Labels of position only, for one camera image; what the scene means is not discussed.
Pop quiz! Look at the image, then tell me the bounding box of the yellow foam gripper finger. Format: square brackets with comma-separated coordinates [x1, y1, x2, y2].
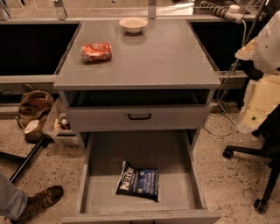
[236, 74, 280, 134]
[235, 38, 256, 60]

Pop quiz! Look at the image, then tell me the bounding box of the blue Kettle chip bag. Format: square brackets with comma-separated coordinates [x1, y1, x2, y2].
[115, 161, 160, 202]

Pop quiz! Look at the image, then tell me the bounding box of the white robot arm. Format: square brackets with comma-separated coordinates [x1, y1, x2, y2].
[235, 11, 280, 134]

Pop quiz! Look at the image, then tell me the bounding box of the closed top drawer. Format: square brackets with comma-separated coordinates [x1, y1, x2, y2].
[67, 105, 211, 132]

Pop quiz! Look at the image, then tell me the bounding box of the grey drawer cabinet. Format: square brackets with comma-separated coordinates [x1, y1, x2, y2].
[54, 20, 221, 141]

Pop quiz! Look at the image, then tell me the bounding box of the open middle drawer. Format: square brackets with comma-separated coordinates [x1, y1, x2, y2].
[61, 130, 221, 224]

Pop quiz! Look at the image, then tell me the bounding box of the red snack bag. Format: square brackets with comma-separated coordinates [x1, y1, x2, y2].
[80, 42, 112, 62]

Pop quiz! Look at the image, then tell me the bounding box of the black office chair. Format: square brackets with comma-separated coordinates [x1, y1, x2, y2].
[222, 105, 280, 214]

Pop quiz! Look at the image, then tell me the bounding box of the white bowl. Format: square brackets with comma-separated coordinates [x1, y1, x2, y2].
[119, 17, 148, 34]

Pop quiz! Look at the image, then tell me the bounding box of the small bottle in bin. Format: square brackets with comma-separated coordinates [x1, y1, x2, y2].
[59, 113, 70, 130]

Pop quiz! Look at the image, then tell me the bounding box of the brown backpack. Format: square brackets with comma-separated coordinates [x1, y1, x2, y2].
[17, 84, 55, 143]

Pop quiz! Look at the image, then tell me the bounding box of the brown shoe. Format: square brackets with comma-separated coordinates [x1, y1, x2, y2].
[10, 185, 64, 224]

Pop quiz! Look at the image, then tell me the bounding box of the black metal floor bar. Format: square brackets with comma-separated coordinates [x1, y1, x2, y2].
[0, 136, 48, 184]

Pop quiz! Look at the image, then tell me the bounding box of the grey trouser leg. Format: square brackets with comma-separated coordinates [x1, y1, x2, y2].
[0, 173, 27, 220]

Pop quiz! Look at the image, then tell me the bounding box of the grey cable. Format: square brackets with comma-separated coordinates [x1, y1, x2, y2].
[204, 0, 268, 138]

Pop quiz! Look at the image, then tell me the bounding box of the white corrugated hose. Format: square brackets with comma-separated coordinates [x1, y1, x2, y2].
[199, 0, 245, 25]

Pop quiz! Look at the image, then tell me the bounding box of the black drawer handle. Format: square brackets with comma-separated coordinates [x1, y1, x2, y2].
[128, 113, 151, 121]

